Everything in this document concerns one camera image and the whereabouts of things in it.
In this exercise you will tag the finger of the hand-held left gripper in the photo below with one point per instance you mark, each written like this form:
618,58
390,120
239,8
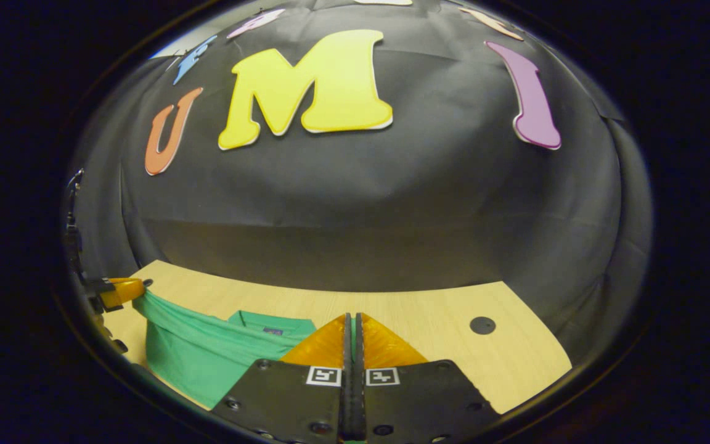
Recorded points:
122,292

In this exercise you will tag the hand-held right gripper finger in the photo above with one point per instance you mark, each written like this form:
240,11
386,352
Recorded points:
359,394
348,394

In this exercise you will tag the black backdrop cloth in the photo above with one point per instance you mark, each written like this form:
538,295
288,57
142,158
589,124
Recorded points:
361,203

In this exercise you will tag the green T-shirt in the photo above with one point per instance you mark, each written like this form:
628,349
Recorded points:
207,364

